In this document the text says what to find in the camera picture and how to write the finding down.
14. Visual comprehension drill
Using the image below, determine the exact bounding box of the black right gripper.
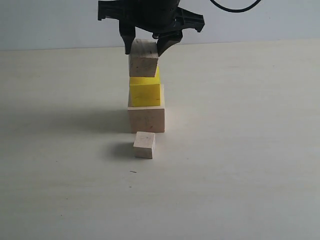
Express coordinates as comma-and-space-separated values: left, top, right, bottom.
97, 0, 205, 57

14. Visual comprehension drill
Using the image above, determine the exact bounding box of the large light wooden cube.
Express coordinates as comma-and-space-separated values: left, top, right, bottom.
127, 84, 166, 134

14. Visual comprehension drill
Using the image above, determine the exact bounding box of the yellow cube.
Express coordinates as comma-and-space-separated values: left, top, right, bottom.
129, 67, 161, 107

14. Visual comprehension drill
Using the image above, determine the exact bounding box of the small light wooden cube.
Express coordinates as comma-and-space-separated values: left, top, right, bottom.
133, 131, 156, 159

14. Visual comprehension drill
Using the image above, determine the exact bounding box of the medium striped wooden cube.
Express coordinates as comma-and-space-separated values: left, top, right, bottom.
128, 38, 159, 78

